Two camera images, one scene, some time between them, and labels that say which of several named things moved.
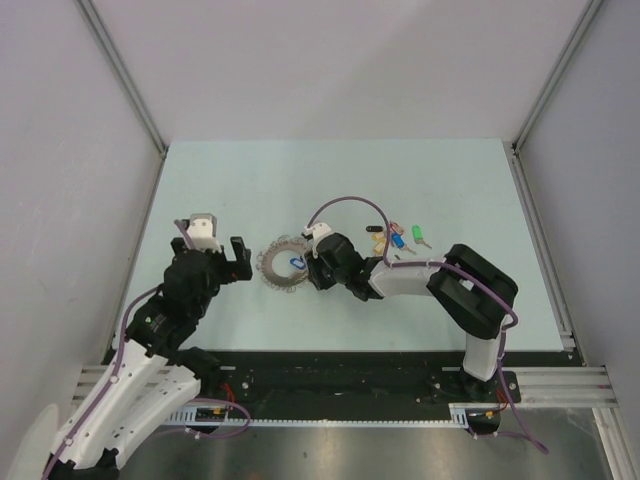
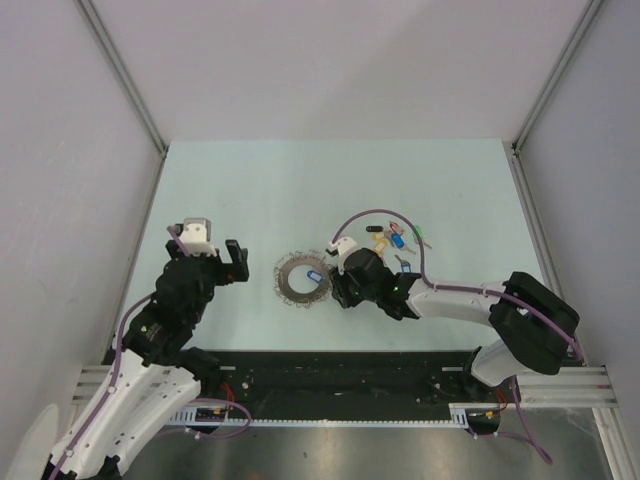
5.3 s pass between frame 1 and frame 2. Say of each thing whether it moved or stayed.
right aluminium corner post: stayed
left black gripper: stayed
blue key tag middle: stayed
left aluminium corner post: stayed
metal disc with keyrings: moved
